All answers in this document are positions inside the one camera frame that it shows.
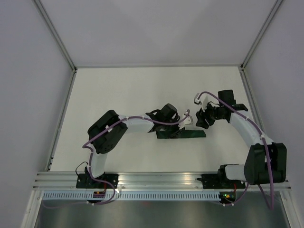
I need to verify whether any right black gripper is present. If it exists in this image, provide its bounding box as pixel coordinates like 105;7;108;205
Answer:
195;100;225;130

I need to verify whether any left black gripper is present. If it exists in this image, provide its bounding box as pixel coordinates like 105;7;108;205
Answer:
162;116;185;139

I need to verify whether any dark green cloth napkin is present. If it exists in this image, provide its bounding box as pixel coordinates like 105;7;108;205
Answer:
156;130;206;139

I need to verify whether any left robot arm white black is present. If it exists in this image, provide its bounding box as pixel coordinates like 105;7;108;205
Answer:
77;103;190;188

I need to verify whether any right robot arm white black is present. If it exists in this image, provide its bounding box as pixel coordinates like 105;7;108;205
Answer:
194;90;287;188

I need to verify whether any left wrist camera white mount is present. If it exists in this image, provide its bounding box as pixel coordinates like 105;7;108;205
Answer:
179;110;193;129

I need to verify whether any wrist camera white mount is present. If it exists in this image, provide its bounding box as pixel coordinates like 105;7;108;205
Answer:
179;110;193;129
194;93;209;111

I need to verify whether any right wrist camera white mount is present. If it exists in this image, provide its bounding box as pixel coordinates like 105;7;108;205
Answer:
194;93;209;111

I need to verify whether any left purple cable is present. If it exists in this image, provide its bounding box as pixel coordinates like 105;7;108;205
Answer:
41;109;191;209

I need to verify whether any purple cable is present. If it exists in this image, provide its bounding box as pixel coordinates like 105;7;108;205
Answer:
41;109;191;209
197;91;275;211

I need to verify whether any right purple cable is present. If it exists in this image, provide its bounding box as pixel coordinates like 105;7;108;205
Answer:
197;91;275;211

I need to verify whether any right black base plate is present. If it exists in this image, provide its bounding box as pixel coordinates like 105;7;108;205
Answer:
197;173;246;190

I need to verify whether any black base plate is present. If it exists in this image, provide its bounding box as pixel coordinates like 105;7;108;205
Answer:
76;173;119;189
197;173;246;190

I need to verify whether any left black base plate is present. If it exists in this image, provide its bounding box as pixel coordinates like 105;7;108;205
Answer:
76;173;119;189

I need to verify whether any right aluminium frame post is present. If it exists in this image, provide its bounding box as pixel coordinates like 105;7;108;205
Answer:
239;0;284;71

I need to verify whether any aluminium frame post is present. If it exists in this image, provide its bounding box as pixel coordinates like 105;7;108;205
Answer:
239;0;284;71
33;0;78;72

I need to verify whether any aluminium front rail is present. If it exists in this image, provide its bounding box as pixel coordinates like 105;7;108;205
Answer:
33;171;292;191

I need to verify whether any white slotted cable duct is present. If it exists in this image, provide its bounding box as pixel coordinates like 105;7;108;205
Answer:
42;191;220;201

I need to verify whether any left aluminium frame post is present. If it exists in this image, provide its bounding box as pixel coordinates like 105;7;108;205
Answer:
33;0;78;72

